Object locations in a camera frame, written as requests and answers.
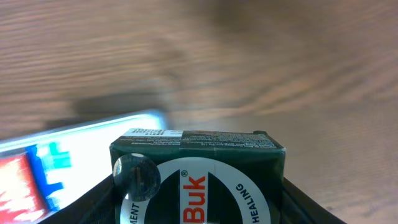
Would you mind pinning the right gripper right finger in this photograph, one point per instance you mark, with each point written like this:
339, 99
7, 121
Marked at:
299, 208

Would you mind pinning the blue medicine box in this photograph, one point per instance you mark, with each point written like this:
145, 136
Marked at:
45, 172

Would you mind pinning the dark green square box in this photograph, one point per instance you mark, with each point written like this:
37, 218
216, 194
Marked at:
169, 176

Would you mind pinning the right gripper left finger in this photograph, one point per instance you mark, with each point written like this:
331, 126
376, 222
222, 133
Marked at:
94, 207

